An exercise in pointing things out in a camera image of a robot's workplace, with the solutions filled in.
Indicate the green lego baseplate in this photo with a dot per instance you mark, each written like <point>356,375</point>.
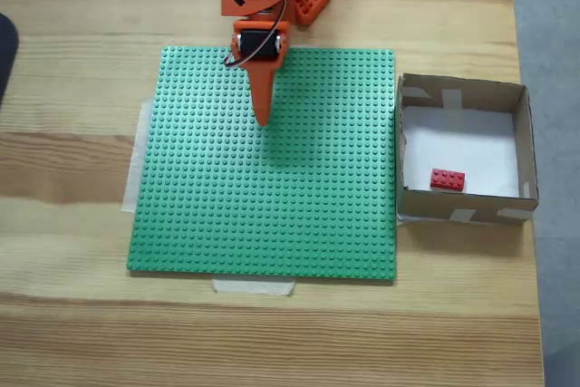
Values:
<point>317,178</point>

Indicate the white paper sheet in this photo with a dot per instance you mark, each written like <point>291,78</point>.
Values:
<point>457,142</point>

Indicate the red lego block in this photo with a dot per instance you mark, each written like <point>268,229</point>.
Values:
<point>447,180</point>

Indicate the black rounded object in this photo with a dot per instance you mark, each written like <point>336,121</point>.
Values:
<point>6,56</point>

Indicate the wide masking tape strip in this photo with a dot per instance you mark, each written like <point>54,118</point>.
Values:
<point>131,178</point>

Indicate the brown cardboard box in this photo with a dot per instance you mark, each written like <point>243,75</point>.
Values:
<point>421,208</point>

